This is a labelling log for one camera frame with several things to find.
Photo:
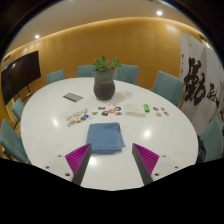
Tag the small orange sticker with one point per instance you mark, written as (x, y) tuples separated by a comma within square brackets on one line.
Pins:
[(94, 113)]

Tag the small green packet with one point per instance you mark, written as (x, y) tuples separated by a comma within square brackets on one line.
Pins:
[(146, 108)]

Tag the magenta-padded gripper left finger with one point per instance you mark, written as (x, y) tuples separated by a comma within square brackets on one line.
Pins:
[(78, 159)]

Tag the round red blue sticker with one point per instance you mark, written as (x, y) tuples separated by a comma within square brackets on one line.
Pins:
[(118, 113)]

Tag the cluster of colourful stickers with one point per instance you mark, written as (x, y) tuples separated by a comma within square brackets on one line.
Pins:
[(78, 117)]

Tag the round orange pink sticker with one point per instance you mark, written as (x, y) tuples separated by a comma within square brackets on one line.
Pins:
[(112, 110)]

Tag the small round sticker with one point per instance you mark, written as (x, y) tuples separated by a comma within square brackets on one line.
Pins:
[(166, 113), (155, 108), (159, 114), (162, 109)]

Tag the round ceiling spotlight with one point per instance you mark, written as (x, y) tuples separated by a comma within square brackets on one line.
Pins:
[(159, 13), (37, 36)]

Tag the green plant in grey pot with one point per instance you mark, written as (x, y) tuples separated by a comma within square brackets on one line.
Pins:
[(104, 86)]

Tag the small rectangular dark sticker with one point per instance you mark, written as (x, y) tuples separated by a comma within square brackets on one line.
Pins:
[(101, 108)]

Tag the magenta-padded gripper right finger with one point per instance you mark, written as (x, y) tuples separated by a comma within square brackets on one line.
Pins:
[(146, 159)]

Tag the black flat screen television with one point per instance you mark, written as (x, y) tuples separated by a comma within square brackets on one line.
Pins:
[(20, 75)]

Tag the grey flat booklet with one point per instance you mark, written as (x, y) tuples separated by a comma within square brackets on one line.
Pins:
[(73, 97)]

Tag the dark rectangular orange sticker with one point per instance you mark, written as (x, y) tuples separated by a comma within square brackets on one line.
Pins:
[(105, 113)]

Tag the white flat box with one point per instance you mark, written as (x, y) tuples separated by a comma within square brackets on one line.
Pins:
[(135, 110)]

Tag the blue terry towel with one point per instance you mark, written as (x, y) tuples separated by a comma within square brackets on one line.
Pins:
[(105, 136)]

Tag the white banner with black calligraphy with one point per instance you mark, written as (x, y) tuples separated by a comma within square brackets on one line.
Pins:
[(196, 83)]

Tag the group of teal chairs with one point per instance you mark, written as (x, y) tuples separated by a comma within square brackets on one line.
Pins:
[(168, 86)]

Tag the round blue orange sticker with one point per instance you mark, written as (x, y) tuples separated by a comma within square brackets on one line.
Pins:
[(117, 108)]

